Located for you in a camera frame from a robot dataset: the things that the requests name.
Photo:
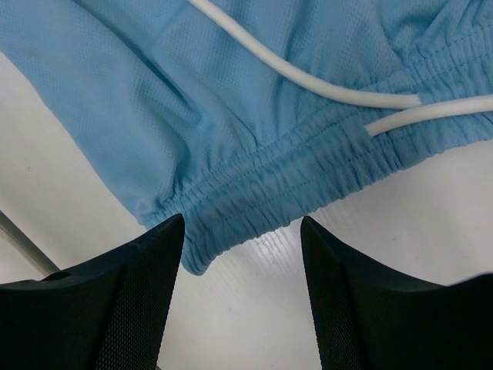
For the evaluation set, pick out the light blue shorts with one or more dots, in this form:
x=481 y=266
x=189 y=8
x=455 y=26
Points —
x=177 y=117

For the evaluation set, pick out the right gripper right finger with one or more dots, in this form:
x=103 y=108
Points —
x=370 y=316

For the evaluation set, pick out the aluminium table edge rail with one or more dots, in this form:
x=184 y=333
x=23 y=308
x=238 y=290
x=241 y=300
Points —
x=26 y=247

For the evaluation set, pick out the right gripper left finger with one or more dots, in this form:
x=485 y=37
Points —
x=106 y=313

